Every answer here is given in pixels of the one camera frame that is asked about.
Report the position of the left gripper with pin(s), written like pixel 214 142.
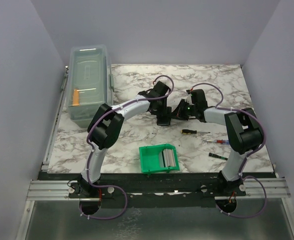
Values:
pixel 162 111

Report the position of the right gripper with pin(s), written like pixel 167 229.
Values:
pixel 177 114

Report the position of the black leather card holder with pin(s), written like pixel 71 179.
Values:
pixel 164 116

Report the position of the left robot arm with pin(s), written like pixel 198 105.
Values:
pixel 105 128

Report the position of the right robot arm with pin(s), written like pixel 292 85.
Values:
pixel 245 134

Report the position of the stack of silver cards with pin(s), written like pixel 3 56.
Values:
pixel 167 159

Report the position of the black yellow screwdriver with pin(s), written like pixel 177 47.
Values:
pixel 192 132

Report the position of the green plastic bin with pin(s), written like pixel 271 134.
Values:
pixel 150 162

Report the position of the red blue screwdriver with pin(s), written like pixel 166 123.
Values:
pixel 224 142

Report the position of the black green screwdriver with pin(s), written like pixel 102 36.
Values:
pixel 218 156

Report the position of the clear plastic storage box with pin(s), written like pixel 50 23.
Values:
pixel 90 73

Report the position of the orange tool in box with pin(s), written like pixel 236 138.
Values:
pixel 75 98

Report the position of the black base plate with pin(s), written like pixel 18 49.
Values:
pixel 161 190

